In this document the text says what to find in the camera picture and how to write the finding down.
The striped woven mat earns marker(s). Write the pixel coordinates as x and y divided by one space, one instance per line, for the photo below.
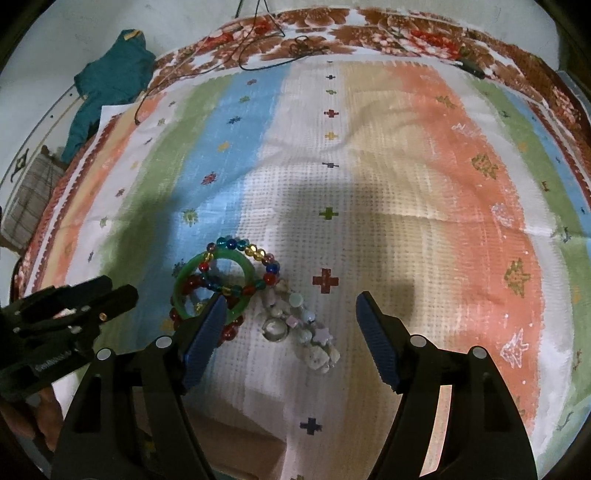
369 184

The black charger plug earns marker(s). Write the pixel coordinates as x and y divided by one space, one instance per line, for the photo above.
472 67

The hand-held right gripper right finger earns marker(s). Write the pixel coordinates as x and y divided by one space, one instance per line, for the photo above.
376 337

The teal garment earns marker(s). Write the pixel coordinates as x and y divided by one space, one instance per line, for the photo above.
111 78

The white curved bed rail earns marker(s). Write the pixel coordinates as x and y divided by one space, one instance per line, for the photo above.
46 115

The person's left hand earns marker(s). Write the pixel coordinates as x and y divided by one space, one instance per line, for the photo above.
46 410

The green jade bangle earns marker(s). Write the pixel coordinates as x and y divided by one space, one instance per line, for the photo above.
182 281

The plaid pillow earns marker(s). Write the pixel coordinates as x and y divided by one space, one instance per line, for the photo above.
32 198

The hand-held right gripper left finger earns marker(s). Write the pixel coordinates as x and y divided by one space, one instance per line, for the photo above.
205 337

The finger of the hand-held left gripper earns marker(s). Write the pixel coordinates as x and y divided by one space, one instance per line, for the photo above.
111 302
78 290

